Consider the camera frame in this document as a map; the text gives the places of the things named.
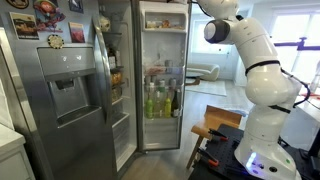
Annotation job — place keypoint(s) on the translucent door dairy compartment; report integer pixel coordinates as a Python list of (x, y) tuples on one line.
[(163, 15)]

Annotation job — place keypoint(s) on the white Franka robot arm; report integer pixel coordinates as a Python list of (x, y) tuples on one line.
[(266, 83)]

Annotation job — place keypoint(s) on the refrigerator body with shelves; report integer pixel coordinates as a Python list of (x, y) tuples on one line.
[(128, 100)]

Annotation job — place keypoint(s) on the open refrigerator door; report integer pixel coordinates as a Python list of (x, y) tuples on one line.
[(160, 133)]

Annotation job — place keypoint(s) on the stainless freezer door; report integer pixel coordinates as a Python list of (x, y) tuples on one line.
[(83, 150)]

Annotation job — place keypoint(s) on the clear bottle white cap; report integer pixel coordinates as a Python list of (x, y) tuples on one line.
[(158, 106)]

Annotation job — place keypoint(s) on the yellow green bottle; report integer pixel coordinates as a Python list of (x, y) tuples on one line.
[(167, 108)]

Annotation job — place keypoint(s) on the pink food bag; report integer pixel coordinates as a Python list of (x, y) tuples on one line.
[(155, 71)]

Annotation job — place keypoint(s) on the dark wine bottle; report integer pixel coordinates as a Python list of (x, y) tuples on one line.
[(175, 106)]

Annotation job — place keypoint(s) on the silver can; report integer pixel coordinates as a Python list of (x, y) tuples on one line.
[(169, 66)]

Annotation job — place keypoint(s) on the brown low table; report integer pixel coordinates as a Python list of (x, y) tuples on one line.
[(193, 81)]

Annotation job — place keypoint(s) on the yellow orange food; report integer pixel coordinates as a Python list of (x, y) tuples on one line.
[(116, 78)]

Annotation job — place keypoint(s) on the pale grey rug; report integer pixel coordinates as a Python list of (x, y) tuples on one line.
[(210, 88)]

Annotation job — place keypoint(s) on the white armchair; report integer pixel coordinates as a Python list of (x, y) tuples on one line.
[(210, 71)]

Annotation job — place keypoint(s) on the dark bottle white label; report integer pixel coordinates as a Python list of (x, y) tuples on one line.
[(111, 60)]

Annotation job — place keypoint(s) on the pale butter block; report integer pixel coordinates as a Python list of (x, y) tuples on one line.
[(151, 25)]

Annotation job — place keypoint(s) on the small white framed window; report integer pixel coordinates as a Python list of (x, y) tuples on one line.
[(200, 36)]

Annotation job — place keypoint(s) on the wooden stool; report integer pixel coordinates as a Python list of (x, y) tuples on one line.
[(223, 116)]

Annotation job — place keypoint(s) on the black orange clamp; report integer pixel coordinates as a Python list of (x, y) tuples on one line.
[(218, 134), (208, 158)]

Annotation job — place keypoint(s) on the pale bagged food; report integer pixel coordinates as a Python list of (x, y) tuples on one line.
[(104, 24)]

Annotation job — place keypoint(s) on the black perforated robot table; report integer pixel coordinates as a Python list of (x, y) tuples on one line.
[(223, 150)]

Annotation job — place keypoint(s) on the water ice dispenser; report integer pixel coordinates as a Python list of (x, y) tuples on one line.
[(69, 93)]

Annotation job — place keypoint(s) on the red photo magnet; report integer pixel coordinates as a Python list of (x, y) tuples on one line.
[(76, 32)]

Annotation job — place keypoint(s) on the gold poker chip magnet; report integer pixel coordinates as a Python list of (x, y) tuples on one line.
[(55, 41)]

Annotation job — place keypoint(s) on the dark photo magnet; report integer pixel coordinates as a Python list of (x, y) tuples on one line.
[(76, 5)]

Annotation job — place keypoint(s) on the colourful figure magnet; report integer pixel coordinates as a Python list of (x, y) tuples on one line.
[(48, 15)]

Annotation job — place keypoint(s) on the large white framed window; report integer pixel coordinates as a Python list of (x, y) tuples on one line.
[(290, 28)]

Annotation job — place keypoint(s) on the white desk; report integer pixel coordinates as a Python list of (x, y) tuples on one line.
[(300, 133)]

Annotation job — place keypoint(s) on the landscape postcard magnet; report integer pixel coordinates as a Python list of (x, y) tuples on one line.
[(24, 26)]

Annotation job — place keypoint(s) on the white base cabinet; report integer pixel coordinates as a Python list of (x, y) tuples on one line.
[(13, 163)]

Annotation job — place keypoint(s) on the round dark magnet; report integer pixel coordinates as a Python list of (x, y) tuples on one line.
[(17, 3)]

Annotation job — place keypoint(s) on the purple camera boom arm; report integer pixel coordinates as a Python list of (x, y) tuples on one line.
[(310, 46)]

